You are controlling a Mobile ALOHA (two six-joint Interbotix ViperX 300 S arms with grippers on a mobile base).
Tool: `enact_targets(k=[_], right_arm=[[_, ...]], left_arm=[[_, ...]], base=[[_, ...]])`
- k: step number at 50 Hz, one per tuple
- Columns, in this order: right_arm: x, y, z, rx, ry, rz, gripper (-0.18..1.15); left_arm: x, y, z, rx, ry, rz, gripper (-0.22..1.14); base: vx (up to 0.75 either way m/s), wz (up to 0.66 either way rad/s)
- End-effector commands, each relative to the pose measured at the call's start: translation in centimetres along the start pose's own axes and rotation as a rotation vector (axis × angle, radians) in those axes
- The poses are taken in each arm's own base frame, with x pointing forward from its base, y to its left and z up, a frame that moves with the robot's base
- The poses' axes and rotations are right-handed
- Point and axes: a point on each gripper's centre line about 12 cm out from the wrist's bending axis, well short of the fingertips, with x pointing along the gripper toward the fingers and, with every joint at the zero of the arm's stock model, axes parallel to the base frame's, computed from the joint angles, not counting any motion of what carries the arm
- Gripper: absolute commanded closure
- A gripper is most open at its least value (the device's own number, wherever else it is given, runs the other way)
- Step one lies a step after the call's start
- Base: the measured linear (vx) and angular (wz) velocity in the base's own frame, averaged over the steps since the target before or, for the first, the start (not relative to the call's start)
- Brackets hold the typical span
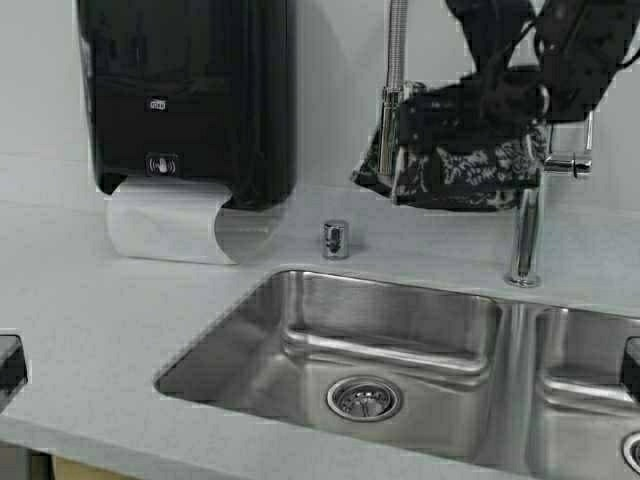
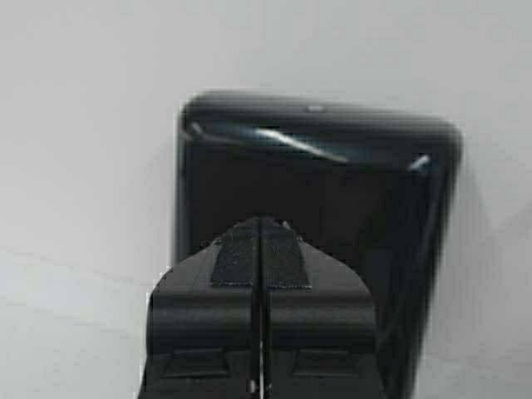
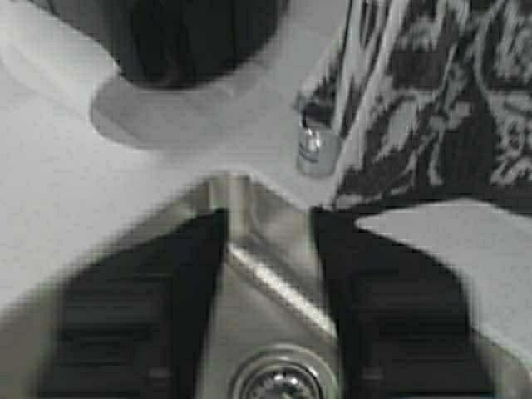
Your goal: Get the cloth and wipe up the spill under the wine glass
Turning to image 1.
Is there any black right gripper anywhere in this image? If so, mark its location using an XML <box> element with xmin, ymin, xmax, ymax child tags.
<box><xmin>398</xmin><ymin>66</ymin><xmax>550</xmax><ymax>145</ymax></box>

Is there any black white patterned cloth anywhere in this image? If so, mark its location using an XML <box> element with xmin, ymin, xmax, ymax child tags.
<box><xmin>349</xmin><ymin>79</ymin><xmax>550</xmax><ymax>211</ymax></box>

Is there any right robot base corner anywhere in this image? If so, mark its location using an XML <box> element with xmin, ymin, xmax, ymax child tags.
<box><xmin>620</xmin><ymin>337</ymin><xmax>640</xmax><ymax>403</ymax></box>

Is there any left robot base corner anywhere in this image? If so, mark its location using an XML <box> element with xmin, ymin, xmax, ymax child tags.
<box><xmin>1</xmin><ymin>334</ymin><xmax>28</xmax><ymax>411</ymax></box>

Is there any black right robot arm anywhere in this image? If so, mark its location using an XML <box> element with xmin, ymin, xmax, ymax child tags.
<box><xmin>398</xmin><ymin>1</ymin><xmax>639</xmax><ymax>152</ymax></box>

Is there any chrome spring kitchen faucet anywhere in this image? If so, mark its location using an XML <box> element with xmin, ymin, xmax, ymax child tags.
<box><xmin>376</xmin><ymin>1</ymin><xmax>593</xmax><ymax>288</ymax></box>

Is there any small chrome countertop button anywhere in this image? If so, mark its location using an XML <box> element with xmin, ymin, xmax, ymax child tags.
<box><xmin>322</xmin><ymin>219</ymin><xmax>343</xmax><ymax>259</ymax></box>

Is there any stainless steel double sink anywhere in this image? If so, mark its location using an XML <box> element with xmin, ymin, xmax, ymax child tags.
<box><xmin>155</xmin><ymin>269</ymin><xmax>639</xmax><ymax>479</ymax></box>

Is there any black paper towel dispenser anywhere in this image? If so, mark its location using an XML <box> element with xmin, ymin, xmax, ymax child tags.
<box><xmin>76</xmin><ymin>1</ymin><xmax>296</xmax><ymax>210</ymax></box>

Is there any white paper towel sheet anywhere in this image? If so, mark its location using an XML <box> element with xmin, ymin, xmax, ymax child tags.
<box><xmin>104</xmin><ymin>178</ymin><xmax>284</xmax><ymax>266</ymax></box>

